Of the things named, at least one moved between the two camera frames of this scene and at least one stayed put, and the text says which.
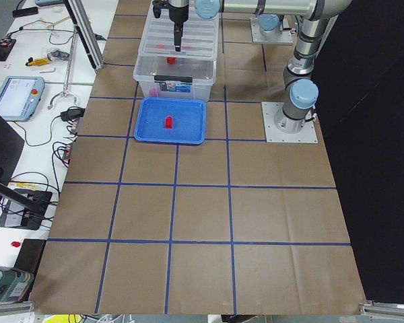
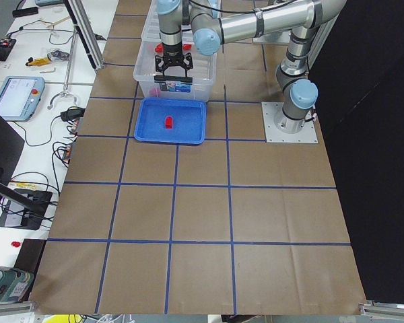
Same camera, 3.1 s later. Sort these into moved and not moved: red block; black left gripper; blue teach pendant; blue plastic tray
Moved: black left gripper
Not moved: blue plastic tray; blue teach pendant; red block
